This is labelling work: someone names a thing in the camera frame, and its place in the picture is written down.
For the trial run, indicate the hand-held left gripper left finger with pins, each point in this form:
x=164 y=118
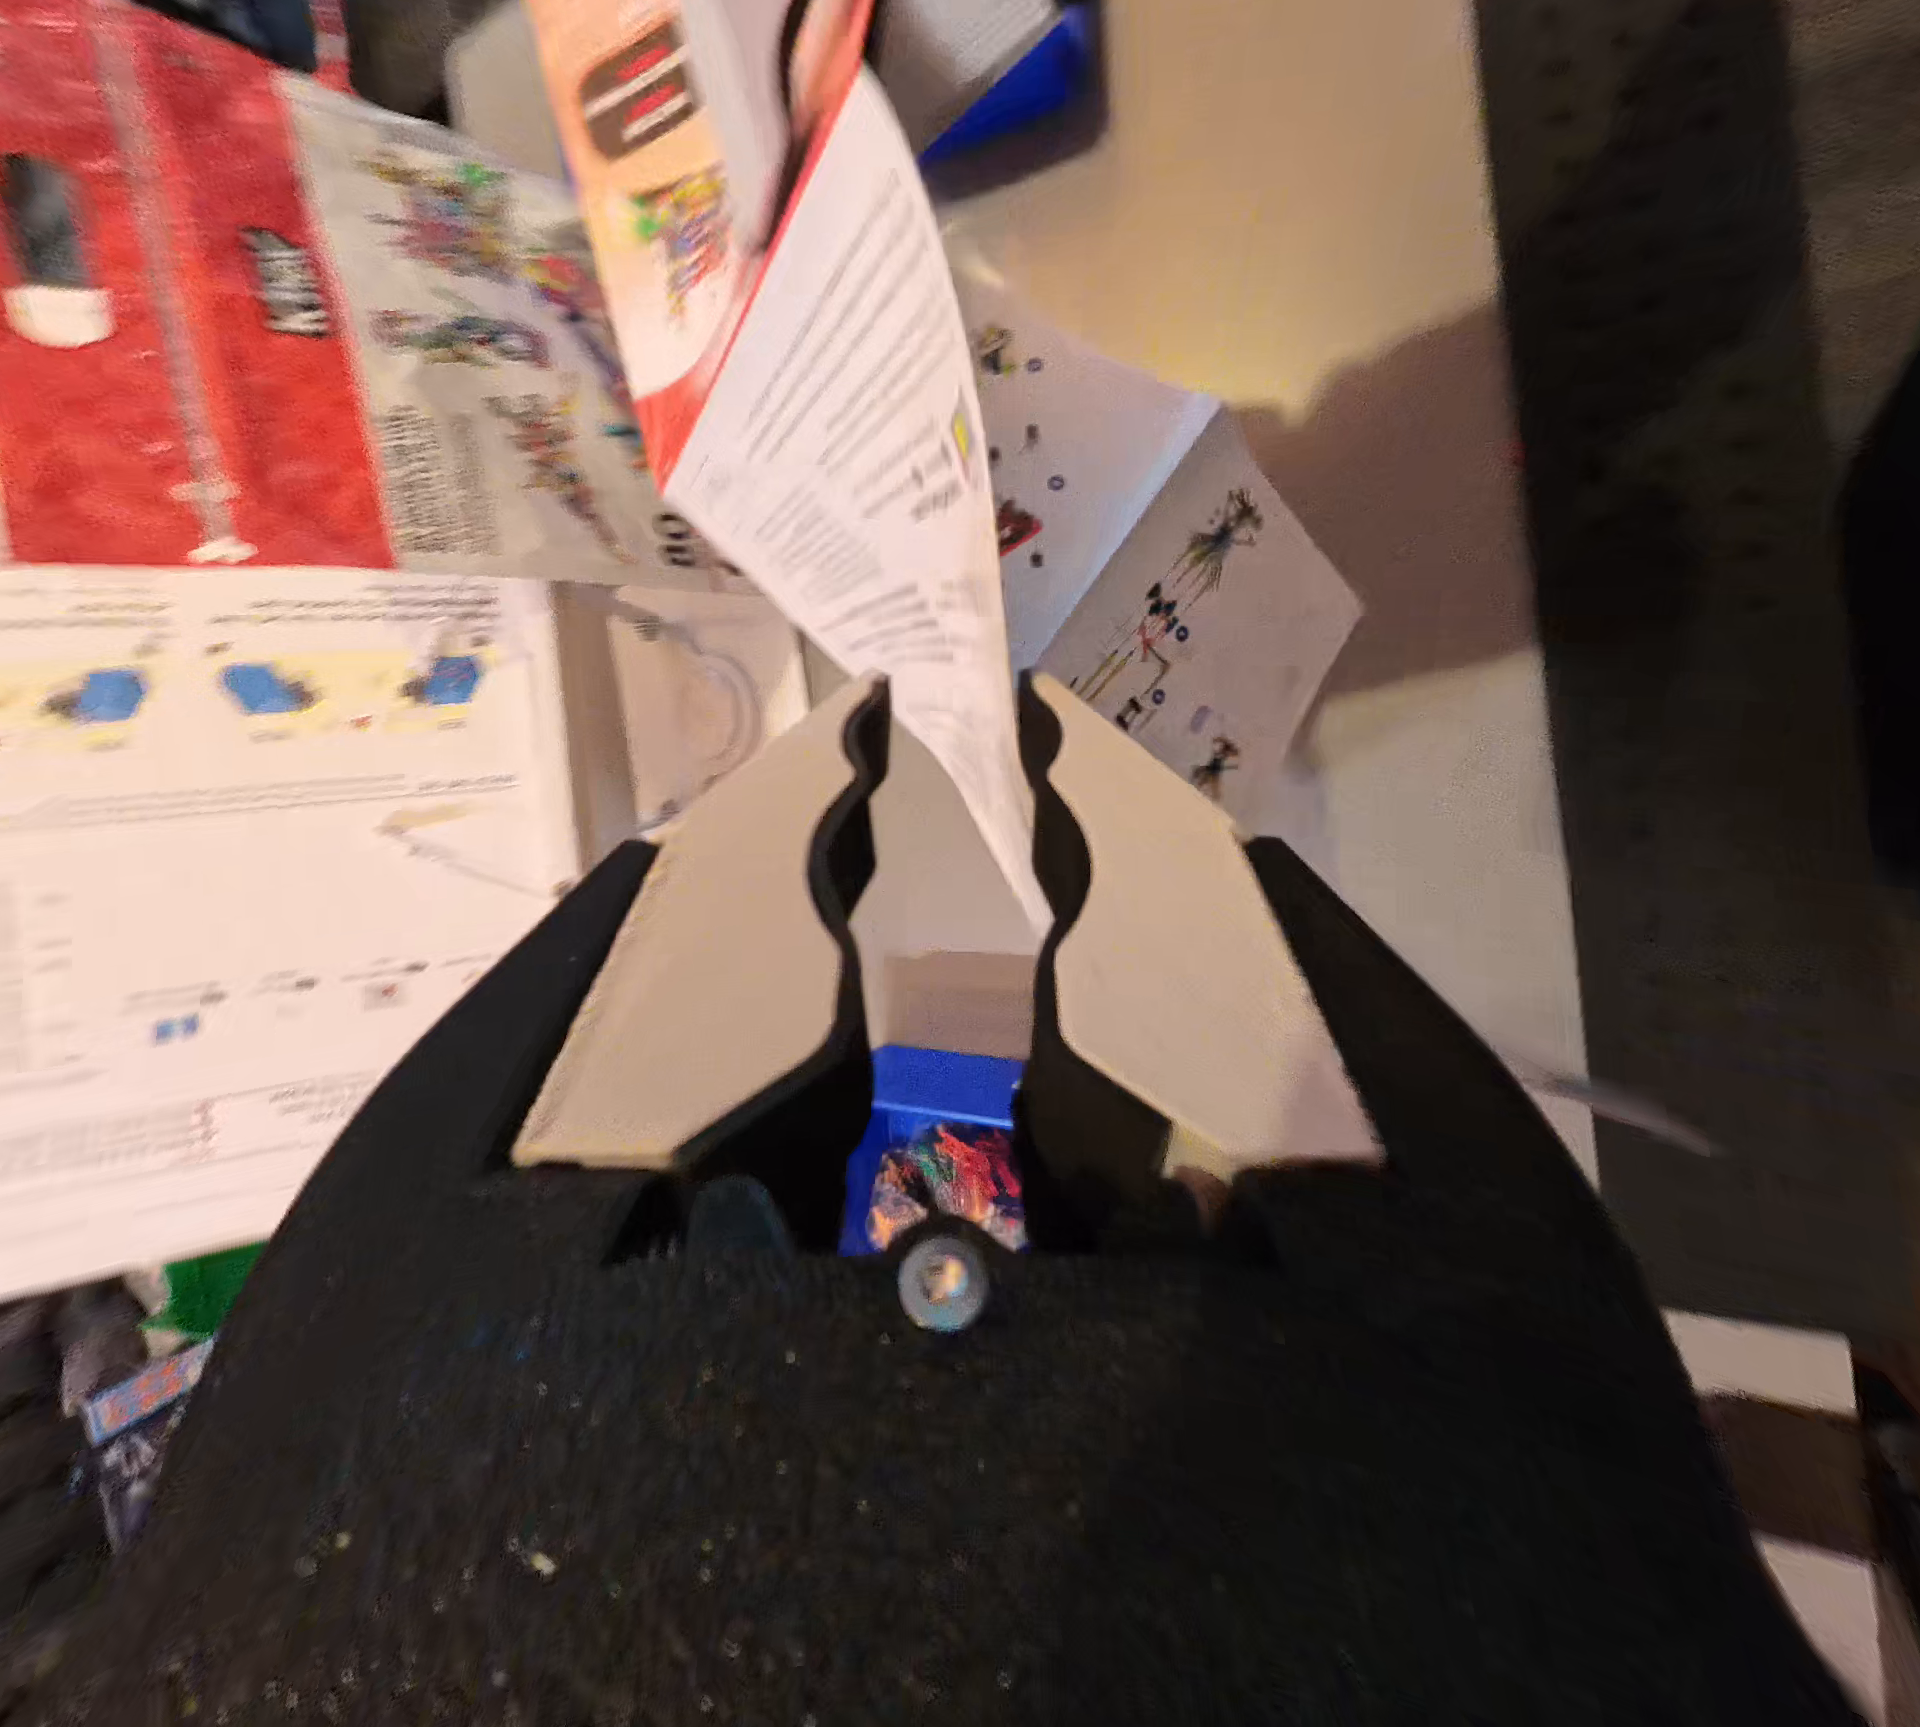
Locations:
x=704 y=991

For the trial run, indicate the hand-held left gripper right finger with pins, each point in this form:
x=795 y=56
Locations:
x=1200 y=991

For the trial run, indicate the toy instruction booklet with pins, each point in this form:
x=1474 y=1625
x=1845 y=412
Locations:
x=840 y=482

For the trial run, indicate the toy building set bag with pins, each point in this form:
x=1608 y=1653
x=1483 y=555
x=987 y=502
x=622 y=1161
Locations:
x=224 y=332

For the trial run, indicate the printed instruction sheet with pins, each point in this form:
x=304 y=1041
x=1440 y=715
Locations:
x=224 y=857

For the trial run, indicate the blue printed box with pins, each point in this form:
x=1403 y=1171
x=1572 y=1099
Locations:
x=142 y=1397

